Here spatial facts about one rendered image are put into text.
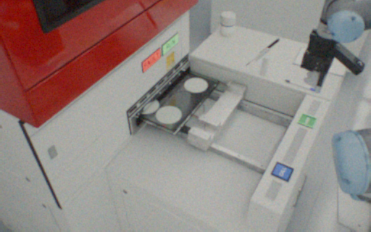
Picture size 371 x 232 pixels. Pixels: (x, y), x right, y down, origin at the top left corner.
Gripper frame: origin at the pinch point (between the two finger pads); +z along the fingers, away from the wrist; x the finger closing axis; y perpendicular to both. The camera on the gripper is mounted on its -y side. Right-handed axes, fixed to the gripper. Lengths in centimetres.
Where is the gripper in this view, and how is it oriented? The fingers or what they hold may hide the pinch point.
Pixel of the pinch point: (319, 90)
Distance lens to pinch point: 121.6
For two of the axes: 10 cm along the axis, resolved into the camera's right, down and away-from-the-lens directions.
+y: -8.5, -3.4, 4.0
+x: -5.2, 5.8, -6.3
